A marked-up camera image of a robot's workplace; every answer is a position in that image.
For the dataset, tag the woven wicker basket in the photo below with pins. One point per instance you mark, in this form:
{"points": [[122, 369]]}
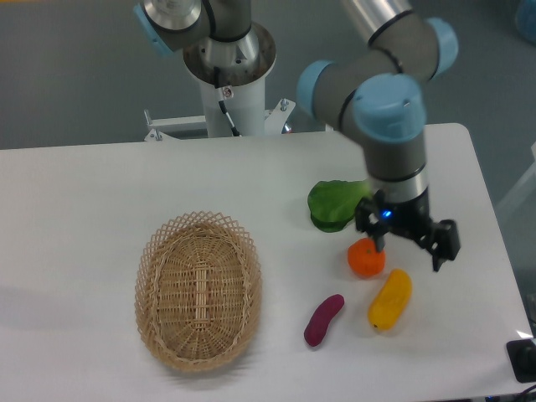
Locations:
{"points": [[198, 292]]}

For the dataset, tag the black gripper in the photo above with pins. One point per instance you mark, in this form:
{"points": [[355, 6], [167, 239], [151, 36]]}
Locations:
{"points": [[411, 220]]}

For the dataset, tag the green bok choy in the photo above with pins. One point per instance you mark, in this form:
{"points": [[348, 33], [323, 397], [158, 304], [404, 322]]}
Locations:
{"points": [[332, 203]]}

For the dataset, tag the purple sweet potato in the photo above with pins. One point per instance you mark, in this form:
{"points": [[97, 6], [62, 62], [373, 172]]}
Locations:
{"points": [[319, 323]]}

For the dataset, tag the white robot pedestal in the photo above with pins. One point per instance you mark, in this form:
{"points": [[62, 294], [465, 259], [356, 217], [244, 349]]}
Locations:
{"points": [[233, 70]]}

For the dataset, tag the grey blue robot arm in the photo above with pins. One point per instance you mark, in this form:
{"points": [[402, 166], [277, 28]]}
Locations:
{"points": [[375, 101]]}

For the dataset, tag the blue object in corner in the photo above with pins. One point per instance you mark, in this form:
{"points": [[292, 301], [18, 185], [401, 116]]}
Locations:
{"points": [[525, 20]]}

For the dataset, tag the white metal base frame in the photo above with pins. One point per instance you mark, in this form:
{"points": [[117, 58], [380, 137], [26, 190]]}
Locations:
{"points": [[224, 120]]}

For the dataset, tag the orange tangerine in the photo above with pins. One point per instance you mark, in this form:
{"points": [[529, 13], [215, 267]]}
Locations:
{"points": [[363, 258]]}

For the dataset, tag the black device at table edge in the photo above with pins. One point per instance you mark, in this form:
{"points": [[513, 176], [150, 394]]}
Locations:
{"points": [[521, 354]]}

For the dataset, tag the yellow mango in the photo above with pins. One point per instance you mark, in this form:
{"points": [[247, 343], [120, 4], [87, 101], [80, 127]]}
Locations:
{"points": [[391, 301]]}

